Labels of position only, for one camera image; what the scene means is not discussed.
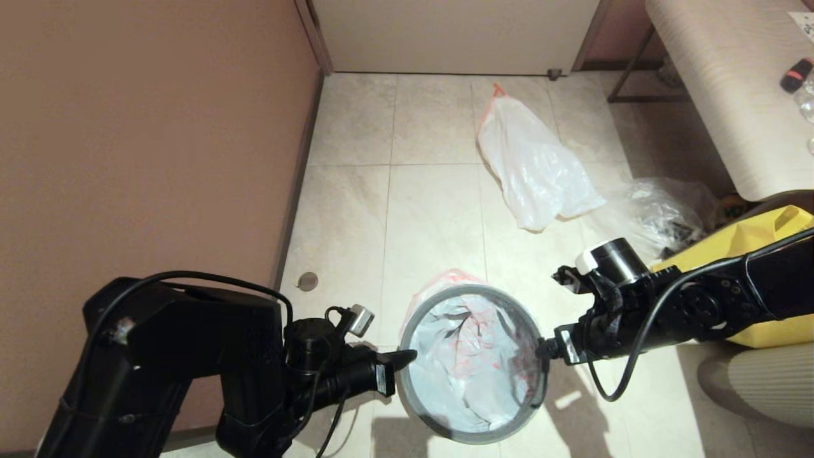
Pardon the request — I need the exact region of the grey bin retaining ring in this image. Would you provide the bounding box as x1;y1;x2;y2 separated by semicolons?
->
398;284;549;445

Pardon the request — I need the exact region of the new white red-printed bag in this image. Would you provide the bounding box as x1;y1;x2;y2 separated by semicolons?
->
407;268;541;433

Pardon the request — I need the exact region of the white plastic bag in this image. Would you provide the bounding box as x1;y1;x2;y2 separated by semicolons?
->
477;83;606;232

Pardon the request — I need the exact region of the clear crumpled plastic bag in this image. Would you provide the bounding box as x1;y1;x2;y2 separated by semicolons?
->
582;178;722;261

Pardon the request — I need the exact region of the yellow fabric bag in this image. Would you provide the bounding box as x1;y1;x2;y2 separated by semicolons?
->
652;205;814;349

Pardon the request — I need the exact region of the beige ribbed round ottoman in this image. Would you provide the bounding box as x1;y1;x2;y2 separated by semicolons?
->
696;347;814;428

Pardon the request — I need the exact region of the clear plastic bottle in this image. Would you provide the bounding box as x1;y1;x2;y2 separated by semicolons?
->
795;70;814;125

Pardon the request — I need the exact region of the white door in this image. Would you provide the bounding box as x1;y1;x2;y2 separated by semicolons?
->
312;0;602;77

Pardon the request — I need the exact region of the black orange marker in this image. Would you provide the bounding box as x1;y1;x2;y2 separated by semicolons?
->
781;57;814;94

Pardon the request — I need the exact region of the white printed paper sheet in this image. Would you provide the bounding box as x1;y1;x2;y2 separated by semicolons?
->
787;11;814;39

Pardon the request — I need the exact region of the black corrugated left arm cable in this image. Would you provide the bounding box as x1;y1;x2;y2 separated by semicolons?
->
289;366;352;458

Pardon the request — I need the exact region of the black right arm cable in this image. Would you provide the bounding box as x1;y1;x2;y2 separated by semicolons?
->
586;228;814;403

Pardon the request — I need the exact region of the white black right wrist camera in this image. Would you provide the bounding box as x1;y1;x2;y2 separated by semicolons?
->
552;239;651;296

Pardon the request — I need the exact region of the smooth black left arm cable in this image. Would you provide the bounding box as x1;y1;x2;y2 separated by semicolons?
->
79;270;294;408

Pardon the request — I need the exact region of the dark metal table leg frame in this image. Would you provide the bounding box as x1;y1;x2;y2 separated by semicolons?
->
607;25;687;104

